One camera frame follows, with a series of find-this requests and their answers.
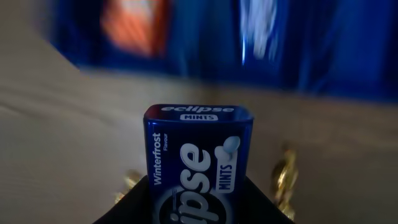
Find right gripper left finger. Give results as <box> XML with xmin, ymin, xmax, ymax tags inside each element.
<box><xmin>93</xmin><ymin>175</ymin><xmax>153</xmax><ymax>224</ymax></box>

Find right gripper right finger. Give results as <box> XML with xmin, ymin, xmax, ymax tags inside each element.
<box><xmin>241</xmin><ymin>175</ymin><xmax>295</xmax><ymax>224</ymax></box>

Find blue candy pack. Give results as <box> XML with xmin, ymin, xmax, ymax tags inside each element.
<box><xmin>239</xmin><ymin>0</ymin><xmax>279</xmax><ymax>60</ymax></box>
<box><xmin>142</xmin><ymin>104</ymin><xmax>254</xmax><ymax>224</ymax></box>

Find orange candy box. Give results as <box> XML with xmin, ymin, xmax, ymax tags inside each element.
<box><xmin>101</xmin><ymin>0</ymin><xmax>170</xmax><ymax>58</ymax></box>

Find blue tray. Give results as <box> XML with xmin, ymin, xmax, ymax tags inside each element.
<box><xmin>49</xmin><ymin>0</ymin><xmax>398</xmax><ymax>103</ymax></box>

